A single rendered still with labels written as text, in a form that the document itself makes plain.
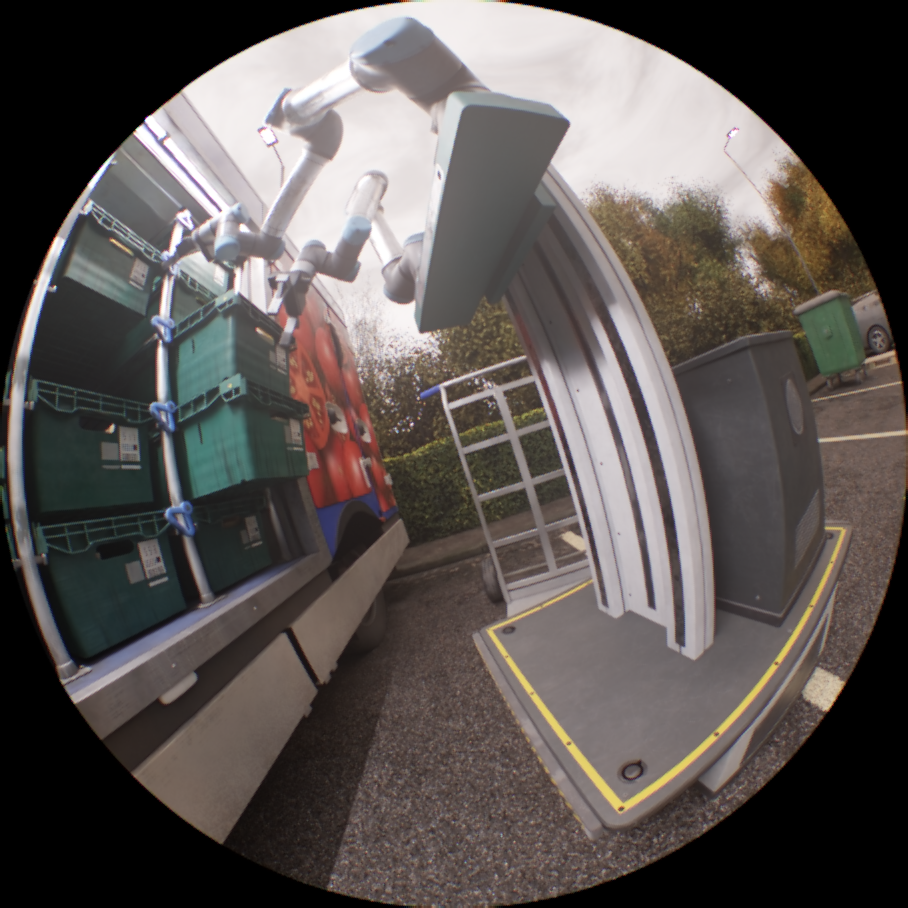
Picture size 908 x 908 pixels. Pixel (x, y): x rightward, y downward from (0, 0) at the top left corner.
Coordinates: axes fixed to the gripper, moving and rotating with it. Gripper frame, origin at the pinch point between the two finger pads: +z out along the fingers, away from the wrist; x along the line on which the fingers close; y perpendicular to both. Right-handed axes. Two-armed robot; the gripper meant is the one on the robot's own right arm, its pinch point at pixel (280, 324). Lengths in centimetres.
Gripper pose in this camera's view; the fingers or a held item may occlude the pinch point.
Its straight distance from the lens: 85.0
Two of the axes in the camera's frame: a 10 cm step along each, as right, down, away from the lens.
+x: -2.5, 2.5, 9.4
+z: -0.5, 9.6, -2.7
